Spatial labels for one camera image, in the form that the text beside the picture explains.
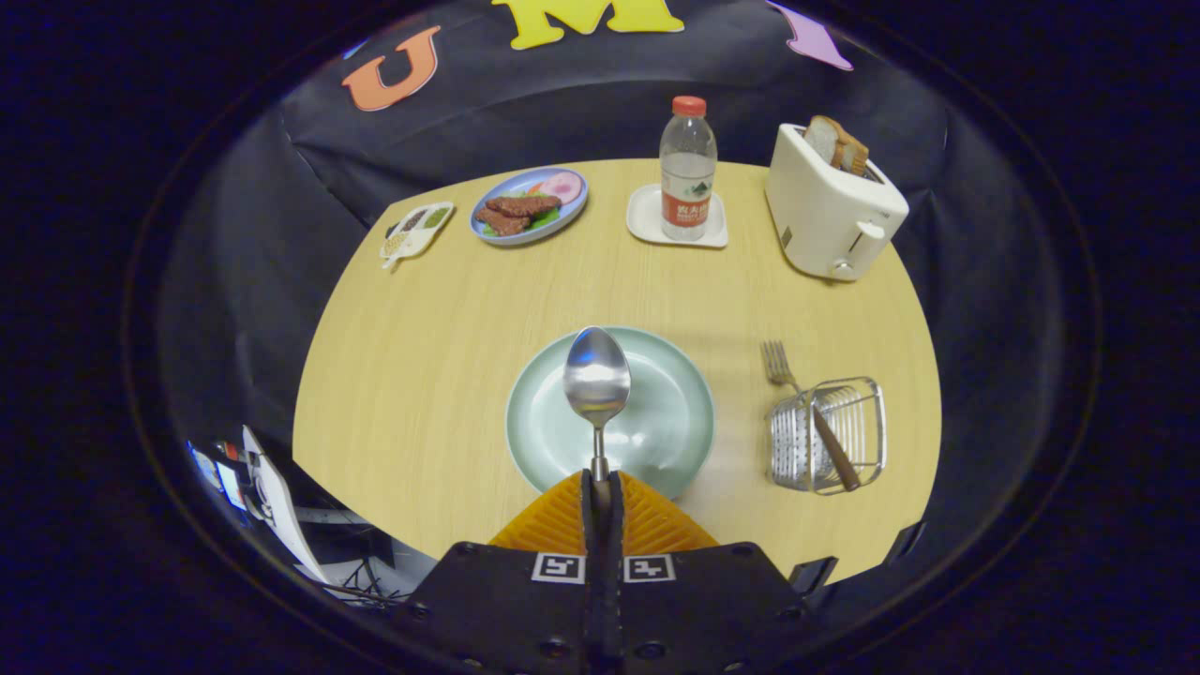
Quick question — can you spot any brown meat slice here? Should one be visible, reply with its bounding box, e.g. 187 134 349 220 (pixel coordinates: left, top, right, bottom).
474 208 533 237
485 194 563 218

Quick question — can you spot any small metal mesh basket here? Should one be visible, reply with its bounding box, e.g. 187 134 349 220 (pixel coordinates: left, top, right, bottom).
767 377 888 496

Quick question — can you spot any white divided seasoning dish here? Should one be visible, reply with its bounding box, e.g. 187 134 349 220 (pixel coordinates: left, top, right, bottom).
379 202 457 271

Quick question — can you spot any pale green plate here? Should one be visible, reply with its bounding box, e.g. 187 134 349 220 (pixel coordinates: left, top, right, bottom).
506 326 717 501

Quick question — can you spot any blue plate with food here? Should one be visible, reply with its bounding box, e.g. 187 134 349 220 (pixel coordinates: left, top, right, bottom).
469 166 590 248

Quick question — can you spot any metal spoon with wooden handle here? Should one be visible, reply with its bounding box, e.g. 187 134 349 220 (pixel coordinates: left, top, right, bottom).
562 325 633 484

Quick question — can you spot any white board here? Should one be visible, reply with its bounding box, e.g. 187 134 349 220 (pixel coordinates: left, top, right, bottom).
242 427 329 582

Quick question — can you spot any metal fork with wooden handle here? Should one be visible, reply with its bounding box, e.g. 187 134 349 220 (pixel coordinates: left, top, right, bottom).
760 339 862 493

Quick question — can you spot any white square coaster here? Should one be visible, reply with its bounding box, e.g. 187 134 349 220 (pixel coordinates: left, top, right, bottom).
626 183 729 249

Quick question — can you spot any water bottle with red cap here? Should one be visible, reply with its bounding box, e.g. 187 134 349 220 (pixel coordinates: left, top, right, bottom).
659 96 719 243

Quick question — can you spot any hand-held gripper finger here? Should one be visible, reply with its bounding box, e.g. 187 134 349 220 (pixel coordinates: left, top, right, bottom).
389 469 606 675
600 469 826 675

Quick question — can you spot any white toaster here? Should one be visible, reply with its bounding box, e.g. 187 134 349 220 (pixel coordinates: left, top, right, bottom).
765 123 910 282

